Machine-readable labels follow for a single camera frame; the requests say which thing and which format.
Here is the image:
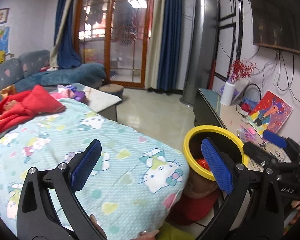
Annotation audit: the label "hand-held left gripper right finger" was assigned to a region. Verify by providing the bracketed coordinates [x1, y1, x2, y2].
[196, 137, 285, 240]

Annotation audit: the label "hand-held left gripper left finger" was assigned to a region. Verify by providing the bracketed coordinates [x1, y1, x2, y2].
[16, 139, 108, 240]

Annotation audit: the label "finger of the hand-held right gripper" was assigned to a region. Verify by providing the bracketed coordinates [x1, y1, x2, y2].
[243, 142, 280, 167]
[263, 129, 288, 148]

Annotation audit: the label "red plastic bag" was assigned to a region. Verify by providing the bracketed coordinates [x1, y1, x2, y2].
[195, 158, 212, 172]

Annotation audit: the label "yellow-rimmed waste bin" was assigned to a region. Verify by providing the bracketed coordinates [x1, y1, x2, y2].
[183, 125, 249, 202]

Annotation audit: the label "person's right hand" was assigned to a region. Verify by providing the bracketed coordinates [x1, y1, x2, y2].
[290, 200, 300, 227]

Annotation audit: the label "person's left hand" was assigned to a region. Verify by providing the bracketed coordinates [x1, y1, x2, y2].
[89, 214, 160, 240]

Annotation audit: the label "bead organiser box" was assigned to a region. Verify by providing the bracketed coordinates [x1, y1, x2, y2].
[236, 126, 257, 142]

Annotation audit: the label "colourful figure painting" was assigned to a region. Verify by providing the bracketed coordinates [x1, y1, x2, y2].
[247, 90, 293, 133]

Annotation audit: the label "cartoon cat print blanket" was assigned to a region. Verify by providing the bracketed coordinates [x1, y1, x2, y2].
[0, 97, 190, 240]

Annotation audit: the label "red stool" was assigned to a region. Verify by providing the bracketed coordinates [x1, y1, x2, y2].
[169, 194, 224, 227]

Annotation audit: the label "purple canvas picture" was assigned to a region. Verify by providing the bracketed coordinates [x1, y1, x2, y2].
[219, 79, 249, 103]

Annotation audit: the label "television cabinet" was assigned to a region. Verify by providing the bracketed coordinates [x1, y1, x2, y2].
[192, 87, 300, 220]

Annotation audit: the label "white ribbed vase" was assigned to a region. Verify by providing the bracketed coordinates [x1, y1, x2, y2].
[220, 82, 235, 106]

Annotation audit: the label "white coffee table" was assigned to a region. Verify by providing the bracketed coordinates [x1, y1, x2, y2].
[75, 82, 122, 123]

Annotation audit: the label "purple cloth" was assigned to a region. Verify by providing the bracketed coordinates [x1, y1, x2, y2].
[65, 85, 87, 102]

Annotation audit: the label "pink cloth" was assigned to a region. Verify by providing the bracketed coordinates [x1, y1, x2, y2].
[49, 91, 70, 100]

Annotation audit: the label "red berry branches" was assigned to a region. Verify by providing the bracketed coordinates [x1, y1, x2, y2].
[226, 59, 257, 84]

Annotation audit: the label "green cushion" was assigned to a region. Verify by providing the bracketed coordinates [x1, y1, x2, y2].
[156, 221, 198, 240]

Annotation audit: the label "red blanket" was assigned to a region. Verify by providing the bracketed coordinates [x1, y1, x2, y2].
[0, 85, 67, 138]

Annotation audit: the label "blue stool with brown cushion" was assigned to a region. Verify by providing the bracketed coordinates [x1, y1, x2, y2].
[99, 84, 124, 100]

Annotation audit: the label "red narrow cylinder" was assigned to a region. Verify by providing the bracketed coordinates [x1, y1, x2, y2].
[208, 62, 215, 90]

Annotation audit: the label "golden gift bag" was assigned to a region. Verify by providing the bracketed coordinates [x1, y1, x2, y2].
[0, 85, 17, 98]

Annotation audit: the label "yellow and red carton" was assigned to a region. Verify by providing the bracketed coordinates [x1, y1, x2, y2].
[83, 49, 100, 63]

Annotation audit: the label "grey tower air conditioner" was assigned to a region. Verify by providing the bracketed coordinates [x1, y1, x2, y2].
[179, 0, 219, 108]

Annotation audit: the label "blue curtain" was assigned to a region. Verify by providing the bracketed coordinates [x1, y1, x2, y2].
[54, 0, 82, 70]
[156, 0, 188, 92]

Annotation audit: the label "blue sofa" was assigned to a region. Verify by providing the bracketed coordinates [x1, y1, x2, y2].
[0, 49, 107, 105]

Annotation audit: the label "wooden sliding glass door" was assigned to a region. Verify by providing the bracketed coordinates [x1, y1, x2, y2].
[76, 0, 157, 88]

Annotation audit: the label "country map poster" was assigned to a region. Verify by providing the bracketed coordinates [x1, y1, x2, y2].
[0, 26, 10, 54]

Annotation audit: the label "blue basket with black handle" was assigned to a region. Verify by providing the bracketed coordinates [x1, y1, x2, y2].
[241, 84, 262, 112]

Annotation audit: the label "wall television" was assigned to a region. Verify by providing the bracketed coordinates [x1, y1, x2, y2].
[245, 0, 300, 57]

